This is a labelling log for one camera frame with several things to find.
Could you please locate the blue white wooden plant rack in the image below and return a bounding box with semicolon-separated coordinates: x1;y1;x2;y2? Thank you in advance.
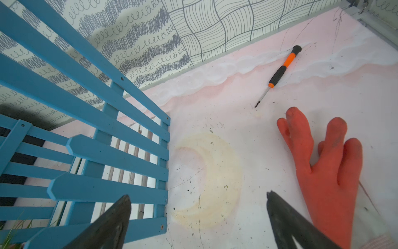
1;1;170;249

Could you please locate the red rubber work glove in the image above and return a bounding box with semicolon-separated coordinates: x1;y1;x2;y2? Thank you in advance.
276;106;398;249

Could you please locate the orange black screwdriver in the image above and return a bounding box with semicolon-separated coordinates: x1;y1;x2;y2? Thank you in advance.
254;45;302;109

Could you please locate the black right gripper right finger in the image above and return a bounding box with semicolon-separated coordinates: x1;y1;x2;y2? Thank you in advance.
266;191;339;249

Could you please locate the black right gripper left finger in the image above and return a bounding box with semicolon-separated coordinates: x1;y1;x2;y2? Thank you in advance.
65;195;131;249

